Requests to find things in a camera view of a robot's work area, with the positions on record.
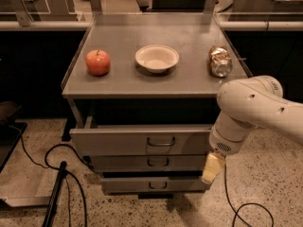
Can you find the grey bottom drawer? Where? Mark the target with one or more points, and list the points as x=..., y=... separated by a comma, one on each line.
x=153, y=184

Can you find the white rail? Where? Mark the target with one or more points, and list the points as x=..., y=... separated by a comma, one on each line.
x=45, y=26
x=262, y=26

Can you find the black floor bar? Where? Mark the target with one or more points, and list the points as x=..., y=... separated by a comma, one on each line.
x=52, y=205

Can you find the white rail left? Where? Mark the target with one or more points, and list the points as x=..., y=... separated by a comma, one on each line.
x=45, y=26

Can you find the dark object left edge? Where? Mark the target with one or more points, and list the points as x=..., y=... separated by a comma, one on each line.
x=10, y=130

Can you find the white rail right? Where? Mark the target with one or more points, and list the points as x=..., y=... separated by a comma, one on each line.
x=262, y=26

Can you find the grey top drawer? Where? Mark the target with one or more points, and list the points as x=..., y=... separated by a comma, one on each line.
x=135, y=140

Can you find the white bowl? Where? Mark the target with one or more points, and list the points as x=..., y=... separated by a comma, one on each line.
x=157, y=58

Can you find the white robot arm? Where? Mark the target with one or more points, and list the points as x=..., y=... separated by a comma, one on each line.
x=245, y=105

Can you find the grey middle drawer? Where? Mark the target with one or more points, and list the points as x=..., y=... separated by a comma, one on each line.
x=148, y=163

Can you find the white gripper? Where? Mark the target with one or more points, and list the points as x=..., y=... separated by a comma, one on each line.
x=222, y=143

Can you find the crushed metal can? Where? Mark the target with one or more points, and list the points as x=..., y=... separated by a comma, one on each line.
x=220, y=61

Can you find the red apple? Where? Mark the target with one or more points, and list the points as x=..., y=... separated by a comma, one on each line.
x=98, y=62

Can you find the grey drawer cabinet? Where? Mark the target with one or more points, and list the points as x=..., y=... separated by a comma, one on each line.
x=144, y=98

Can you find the grey drawer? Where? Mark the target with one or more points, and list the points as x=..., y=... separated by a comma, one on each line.
x=135, y=140
x=148, y=163
x=153, y=184

